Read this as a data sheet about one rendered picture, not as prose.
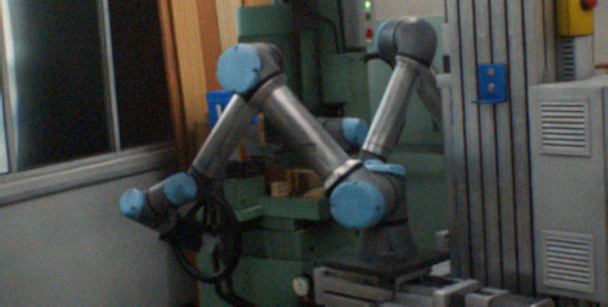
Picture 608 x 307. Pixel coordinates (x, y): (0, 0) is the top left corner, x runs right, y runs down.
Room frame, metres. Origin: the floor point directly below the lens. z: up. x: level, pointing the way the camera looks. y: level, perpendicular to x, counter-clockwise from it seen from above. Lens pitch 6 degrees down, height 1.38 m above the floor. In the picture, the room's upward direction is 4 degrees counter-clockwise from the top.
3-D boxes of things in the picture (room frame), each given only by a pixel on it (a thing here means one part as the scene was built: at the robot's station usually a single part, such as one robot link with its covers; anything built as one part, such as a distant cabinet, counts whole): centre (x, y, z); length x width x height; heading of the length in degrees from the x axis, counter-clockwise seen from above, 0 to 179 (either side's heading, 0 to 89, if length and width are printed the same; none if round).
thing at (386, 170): (2.36, -0.20, 0.98); 0.13 x 0.12 x 0.14; 156
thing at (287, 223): (3.04, 0.12, 0.82); 0.40 x 0.21 x 0.04; 51
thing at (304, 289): (2.76, 0.01, 0.65); 0.06 x 0.04 x 0.08; 51
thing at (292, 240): (3.18, 0.00, 0.76); 0.57 x 0.45 x 0.09; 141
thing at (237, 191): (2.94, 0.21, 0.92); 0.15 x 0.13 x 0.09; 51
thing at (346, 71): (3.16, -0.17, 1.23); 0.09 x 0.08 x 0.15; 141
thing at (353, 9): (3.25, -0.23, 1.40); 0.10 x 0.06 x 0.16; 141
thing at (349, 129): (2.68, -0.13, 1.10); 0.11 x 0.08 x 0.09; 51
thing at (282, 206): (3.01, 0.15, 0.87); 0.61 x 0.30 x 0.06; 51
